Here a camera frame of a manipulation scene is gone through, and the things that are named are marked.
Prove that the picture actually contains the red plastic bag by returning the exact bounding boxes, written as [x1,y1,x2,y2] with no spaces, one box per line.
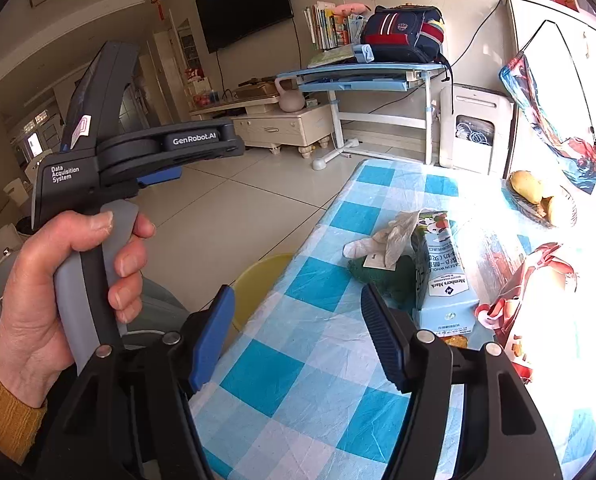
[475,242,580,385]

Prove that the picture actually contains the person's left forearm yellow sleeve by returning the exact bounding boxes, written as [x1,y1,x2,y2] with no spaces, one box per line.
[0,342,48,467]

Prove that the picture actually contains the cream television cabinet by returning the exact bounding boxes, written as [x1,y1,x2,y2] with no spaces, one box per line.
[190,94,335,160]

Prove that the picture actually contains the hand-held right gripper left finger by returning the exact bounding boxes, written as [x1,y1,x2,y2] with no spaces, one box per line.
[34,284,237,480]

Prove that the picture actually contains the colourful printed bag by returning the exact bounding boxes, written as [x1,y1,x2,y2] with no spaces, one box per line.
[498,52,596,196]

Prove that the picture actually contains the person's left hand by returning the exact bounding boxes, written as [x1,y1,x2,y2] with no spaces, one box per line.
[0,210,157,408]

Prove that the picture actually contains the white display cabinet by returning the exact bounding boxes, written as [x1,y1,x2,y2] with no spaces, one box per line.
[170,17,205,107]

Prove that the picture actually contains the pink plush toy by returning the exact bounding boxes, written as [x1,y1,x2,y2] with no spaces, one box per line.
[334,2,374,17]

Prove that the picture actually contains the navy red backpack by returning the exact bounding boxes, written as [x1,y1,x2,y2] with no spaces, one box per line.
[360,5,450,64]

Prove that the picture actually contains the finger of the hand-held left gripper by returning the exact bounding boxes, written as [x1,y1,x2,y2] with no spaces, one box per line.
[135,167,184,190]
[97,120,247,187]

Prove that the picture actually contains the white tissue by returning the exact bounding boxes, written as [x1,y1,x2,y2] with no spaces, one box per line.
[343,230,395,262]

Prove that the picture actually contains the black hanging strap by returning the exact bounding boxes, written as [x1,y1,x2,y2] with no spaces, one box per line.
[520,20,596,147]

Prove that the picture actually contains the row of books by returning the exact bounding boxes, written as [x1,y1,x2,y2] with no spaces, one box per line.
[305,1,366,52]

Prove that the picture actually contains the white air purifier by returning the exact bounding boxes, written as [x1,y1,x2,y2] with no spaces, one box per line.
[438,84,517,177]

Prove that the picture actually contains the woven fruit basket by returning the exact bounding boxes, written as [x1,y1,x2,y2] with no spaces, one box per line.
[503,180,579,231]

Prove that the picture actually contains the black television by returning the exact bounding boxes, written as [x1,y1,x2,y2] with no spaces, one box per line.
[195,0,295,55]

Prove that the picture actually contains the clear plastic wrapper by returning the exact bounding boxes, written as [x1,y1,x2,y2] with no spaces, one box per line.
[384,210,423,268]

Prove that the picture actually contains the pink kettlebell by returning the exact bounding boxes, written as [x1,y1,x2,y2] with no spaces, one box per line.
[274,76,307,114]

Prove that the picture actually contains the yellow mango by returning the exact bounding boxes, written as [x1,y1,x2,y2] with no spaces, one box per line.
[540,195,577,229]
[509,170,545,206]

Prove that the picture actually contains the blue study desk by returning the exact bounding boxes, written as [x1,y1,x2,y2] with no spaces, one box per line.
[293,57,452,171]

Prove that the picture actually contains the pale blue milk carton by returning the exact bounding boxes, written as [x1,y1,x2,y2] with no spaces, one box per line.
[410,210,481,337]

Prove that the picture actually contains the yellow round stool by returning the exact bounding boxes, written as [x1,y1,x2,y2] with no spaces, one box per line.
[233,252,295,334]

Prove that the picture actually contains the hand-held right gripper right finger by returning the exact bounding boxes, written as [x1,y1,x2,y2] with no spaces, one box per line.
[360,282,561,480]

